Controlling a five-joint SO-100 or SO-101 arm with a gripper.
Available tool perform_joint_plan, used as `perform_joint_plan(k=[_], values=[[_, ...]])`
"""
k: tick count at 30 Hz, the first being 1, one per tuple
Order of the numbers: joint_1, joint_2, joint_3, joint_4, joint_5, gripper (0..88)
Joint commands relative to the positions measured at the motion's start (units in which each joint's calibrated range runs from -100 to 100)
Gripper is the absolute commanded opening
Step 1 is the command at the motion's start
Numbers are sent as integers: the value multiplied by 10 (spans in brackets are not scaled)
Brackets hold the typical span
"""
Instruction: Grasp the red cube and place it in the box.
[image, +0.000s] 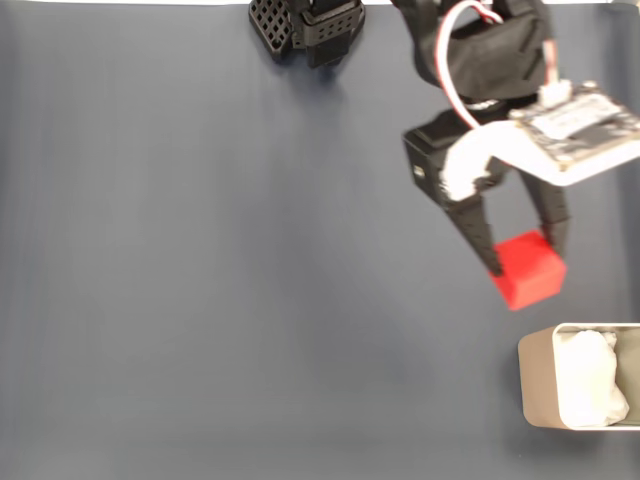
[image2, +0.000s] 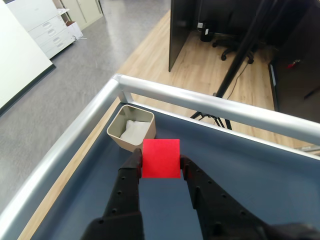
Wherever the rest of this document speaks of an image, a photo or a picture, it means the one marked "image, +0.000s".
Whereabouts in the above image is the red cube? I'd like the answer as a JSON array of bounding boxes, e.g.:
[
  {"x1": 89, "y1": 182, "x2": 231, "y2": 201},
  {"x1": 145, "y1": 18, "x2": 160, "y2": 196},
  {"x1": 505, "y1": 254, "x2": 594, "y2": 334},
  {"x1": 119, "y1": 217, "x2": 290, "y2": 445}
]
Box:
[{"x1": 489, "y1": 229, "x2": 569, "y2": 311}]

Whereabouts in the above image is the beige metal box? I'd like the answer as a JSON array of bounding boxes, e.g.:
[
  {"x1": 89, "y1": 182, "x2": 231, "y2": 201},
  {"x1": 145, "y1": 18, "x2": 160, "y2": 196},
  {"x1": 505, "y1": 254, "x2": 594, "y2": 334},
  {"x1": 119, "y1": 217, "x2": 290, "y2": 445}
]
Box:
[{"x1": 517, "y1": 322, "x2": 640, "y2": 432}]

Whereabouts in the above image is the white crumpled cloth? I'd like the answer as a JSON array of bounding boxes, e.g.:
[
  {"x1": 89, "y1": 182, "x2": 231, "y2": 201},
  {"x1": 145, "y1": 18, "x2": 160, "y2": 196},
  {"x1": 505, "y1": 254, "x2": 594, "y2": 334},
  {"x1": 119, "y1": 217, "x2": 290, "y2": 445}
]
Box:
[{"x1": 553, "y1": 328, "x2": 631, "y2": 430}]

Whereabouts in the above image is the dark blue table mat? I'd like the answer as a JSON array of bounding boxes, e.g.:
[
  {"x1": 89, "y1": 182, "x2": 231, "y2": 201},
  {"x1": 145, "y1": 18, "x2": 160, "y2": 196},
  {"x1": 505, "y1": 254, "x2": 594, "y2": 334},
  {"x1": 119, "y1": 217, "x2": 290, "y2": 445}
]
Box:
[{"x1": 0, "y1": 3, "x2": 640, "y2": 480}]

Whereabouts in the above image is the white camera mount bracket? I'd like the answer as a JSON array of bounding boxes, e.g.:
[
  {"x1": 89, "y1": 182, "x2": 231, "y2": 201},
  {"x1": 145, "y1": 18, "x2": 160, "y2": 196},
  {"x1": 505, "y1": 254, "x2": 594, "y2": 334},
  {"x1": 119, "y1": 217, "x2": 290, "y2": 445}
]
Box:
[{"x1": 439, "y1": 122, "x2": 640, "y2": 201}]

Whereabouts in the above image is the camera circuit board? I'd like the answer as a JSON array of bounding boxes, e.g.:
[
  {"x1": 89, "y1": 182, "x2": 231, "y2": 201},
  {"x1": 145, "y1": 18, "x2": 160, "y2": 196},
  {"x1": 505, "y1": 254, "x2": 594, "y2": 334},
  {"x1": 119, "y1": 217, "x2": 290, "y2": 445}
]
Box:
[{"x1": 509, "y1": 79, "x2": 640, "y2": 169}]

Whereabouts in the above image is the red white servo cable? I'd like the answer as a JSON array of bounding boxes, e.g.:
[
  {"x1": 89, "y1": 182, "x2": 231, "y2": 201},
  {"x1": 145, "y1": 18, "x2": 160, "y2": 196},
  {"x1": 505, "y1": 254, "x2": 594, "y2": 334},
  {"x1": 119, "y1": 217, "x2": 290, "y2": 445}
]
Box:
[{"x1": 434, "y1": 0, "x2": 505, "y2": 132}]

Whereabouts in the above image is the red white camera cable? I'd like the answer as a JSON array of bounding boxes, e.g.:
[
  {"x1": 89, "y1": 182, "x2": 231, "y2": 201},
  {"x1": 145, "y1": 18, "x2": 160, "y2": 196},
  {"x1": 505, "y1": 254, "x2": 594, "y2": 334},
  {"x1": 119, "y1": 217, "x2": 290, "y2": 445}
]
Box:
[{"x1": 542, "y1": 37, "x2": 561, "y2": 90}]

